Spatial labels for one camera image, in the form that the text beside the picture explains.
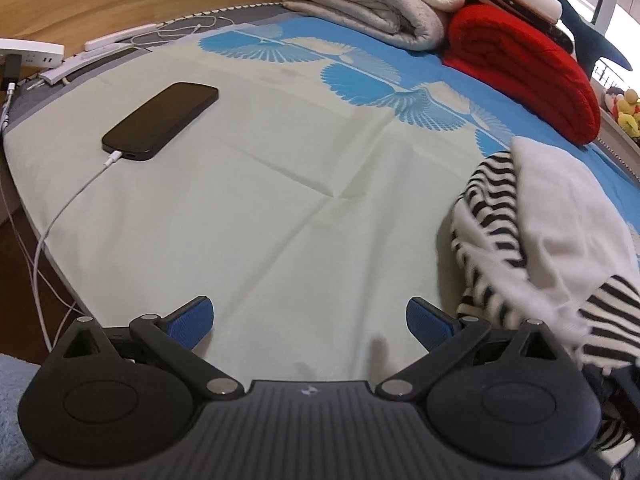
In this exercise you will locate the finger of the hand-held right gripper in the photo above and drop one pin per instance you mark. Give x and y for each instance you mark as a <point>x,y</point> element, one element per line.
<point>630,393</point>

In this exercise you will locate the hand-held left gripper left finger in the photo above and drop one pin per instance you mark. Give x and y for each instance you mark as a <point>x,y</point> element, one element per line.
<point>192,321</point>

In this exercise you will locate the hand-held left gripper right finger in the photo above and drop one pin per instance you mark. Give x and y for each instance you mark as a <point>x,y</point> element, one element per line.
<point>427,322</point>

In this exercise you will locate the white sweater with striped sleeves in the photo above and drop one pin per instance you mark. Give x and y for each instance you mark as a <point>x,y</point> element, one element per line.
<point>550,210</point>

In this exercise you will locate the blue cream floral bed sheet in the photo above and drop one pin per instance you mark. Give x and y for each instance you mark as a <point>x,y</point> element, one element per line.
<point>250,210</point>

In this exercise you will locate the light blue towel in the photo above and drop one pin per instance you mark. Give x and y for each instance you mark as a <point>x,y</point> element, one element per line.
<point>12,410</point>

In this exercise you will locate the black smartphone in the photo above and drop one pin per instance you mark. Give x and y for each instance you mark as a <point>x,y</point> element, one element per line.
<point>160,120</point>

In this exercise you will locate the red folded blanket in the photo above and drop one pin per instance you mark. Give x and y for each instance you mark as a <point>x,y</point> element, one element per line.
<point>525,70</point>

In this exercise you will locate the colourful plush toys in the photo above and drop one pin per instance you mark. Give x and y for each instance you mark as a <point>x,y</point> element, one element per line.
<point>625,110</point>

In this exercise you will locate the white curved hub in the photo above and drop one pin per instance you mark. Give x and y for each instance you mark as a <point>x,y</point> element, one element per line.
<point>65,67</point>

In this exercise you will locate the white slim bar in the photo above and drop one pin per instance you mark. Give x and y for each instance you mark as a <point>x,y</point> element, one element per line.
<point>120,36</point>

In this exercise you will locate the white power strip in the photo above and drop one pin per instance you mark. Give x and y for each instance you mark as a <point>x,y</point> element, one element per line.
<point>30,52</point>

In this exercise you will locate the white folded quilt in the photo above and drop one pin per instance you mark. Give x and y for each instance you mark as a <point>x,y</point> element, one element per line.
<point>360,5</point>

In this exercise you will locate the dark teal shark plush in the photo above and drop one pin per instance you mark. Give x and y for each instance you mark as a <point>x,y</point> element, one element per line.
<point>580,25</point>

